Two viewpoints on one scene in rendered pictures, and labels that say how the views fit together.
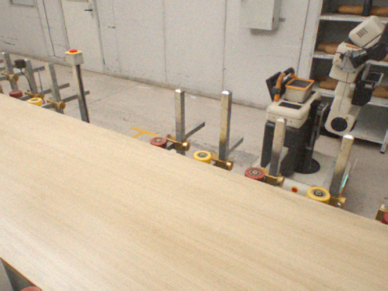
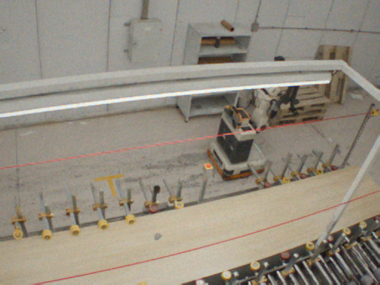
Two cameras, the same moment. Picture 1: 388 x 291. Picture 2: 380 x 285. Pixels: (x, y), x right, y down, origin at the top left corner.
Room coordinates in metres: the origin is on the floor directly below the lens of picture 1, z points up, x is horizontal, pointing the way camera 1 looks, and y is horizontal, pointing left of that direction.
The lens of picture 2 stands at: (0.78, 3.02, 3.51)
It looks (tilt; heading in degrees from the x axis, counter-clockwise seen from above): 39 degrees down; 298
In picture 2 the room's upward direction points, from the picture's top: 10 degrees clockwise
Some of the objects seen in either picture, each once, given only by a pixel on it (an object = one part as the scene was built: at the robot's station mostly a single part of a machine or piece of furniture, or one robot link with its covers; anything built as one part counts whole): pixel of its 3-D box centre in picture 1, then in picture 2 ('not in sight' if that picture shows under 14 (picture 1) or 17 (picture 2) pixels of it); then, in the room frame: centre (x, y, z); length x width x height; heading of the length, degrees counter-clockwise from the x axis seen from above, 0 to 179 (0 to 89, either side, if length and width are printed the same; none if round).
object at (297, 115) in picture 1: (295, 126); (237, 133); (2.15, -0.78, 0.59); 0.55 x 0.34 x 0.83; 146
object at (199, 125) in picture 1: (181, 137); (257, 177); (1.49, 0.06, 0.83); 0.43 x 0.03 x 0.04; 147
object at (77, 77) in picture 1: (82, 100); (203, 187); (1.82, 0.68, 0.93); 0.05 x 0.05 x 0.45; 57
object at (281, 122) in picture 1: (274, 168); (299, 169); (1.14, -0.35, 0.87); 0.04 x 0.04 x 0.48; 57
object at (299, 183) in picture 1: (298, 176); (237, 156); (2.10, -0.86, 0.16); 0.67 x 0.64 x 0.25; 56
